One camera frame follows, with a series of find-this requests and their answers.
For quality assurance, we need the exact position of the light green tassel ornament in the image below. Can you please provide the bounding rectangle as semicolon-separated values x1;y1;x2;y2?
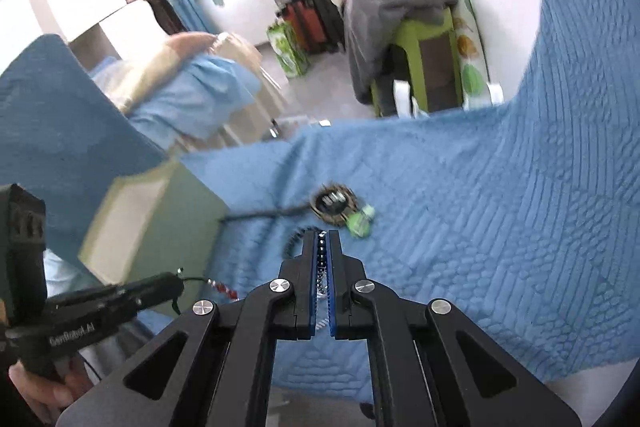
346;204;377;239

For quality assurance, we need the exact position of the white cabinet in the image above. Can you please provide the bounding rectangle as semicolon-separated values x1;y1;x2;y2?
27;0;172;58

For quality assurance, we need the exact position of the red bead cord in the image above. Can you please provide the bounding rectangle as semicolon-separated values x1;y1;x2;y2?
172;267;242;314

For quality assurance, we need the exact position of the green stool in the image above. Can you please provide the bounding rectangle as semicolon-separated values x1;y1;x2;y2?
369;8;464;118

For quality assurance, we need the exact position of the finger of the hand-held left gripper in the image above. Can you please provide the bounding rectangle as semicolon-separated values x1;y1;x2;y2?
112;271;185;315

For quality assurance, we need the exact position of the brown beaded bracelet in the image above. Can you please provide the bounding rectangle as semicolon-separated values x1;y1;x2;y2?
309;182;359;229

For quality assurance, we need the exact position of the blue quilted sofa cover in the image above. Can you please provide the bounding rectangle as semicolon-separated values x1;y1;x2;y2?
0;33;301;333
215;0;640;405

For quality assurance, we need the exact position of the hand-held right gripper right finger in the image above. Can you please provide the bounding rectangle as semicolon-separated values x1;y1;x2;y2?
328;229;583;427

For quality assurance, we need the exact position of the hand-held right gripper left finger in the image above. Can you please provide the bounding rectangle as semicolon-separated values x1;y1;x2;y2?
55;229;322;427

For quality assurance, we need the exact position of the white bag handle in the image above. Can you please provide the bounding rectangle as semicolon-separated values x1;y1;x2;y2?
484;82;507;106
391;79;427;118

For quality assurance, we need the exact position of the black beaded bracelet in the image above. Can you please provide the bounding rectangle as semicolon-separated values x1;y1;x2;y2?
284;227;335;308

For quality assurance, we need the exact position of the green shopping bag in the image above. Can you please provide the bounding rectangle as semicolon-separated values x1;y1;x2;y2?
266;19;312;80

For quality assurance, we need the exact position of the light blue star print sheet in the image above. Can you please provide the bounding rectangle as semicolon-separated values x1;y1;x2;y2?
42;247;103;290

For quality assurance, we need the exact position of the green cardboard box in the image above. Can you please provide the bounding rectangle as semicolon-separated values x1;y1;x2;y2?
79;158;232;289

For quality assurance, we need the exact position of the light blue bed sheet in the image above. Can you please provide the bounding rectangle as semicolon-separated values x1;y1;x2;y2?
90;54;262;144

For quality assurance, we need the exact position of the person's left hand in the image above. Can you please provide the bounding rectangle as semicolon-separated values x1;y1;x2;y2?
9;354;95;424

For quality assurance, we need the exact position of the red suitcase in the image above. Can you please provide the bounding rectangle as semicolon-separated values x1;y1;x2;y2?
281;0;322;56

